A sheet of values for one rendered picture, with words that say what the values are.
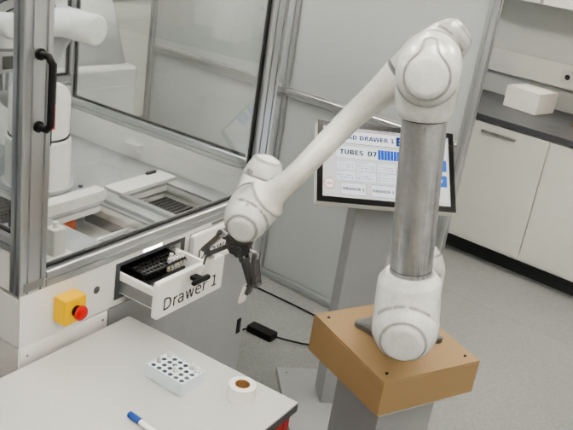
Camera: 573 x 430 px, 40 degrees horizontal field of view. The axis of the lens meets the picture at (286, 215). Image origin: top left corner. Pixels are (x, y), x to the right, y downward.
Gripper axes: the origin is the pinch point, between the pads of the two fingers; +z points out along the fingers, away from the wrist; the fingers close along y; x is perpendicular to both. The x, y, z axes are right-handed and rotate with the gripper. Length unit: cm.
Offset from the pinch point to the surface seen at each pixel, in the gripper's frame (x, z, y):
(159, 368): 30.2, 9.8, -6.8
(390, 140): -96, -25, 6
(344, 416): -12, 22, -44
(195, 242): -14.6, 3.9, 22.0
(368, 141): -90, -23, 12
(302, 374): -98, 89, 2
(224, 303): -37, 34, 17
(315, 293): -167, 96, 37
